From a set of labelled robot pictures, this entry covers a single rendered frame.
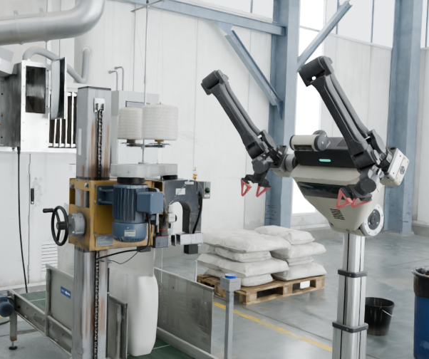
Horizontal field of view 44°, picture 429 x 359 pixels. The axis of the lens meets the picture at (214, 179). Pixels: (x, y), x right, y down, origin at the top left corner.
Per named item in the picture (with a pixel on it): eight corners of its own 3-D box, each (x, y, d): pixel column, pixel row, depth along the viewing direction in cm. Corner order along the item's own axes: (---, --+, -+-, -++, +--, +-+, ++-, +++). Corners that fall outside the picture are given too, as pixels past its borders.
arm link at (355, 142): (326, 53, 192) (301, 68, 198) (321, 57, 187) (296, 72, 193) (383, 157, 197) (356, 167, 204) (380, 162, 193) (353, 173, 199)
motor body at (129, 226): (153, 241, 234) (154, 184, 233) (122, 244, 225) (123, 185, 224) (135, 236, 246) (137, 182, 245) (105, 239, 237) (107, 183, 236)
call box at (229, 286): (241, 289, 277) (241, 278, 276) (229, 291, 272) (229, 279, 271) (231, 285, 283) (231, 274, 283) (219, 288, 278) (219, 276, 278)
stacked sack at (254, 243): (293, 250, 557) (293, 236, 556) (245, 256, 516) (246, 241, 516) (265, 243, 591) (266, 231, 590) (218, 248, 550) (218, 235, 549)
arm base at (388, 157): (380, 148, 218) (370, 174, 215) (370, 137, 214) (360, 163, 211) (399, 148, 212) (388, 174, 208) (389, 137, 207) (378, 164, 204)
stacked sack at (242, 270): (291, 273, 560) (292, 259, 559) (245, 281, 517) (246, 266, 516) (262, 265, 592) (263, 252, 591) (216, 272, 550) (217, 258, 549)
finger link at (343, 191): (328, 201, 206) (343, 184, 201) (339, 201, 210) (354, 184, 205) (338, 214, 202) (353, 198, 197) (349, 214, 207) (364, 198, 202)
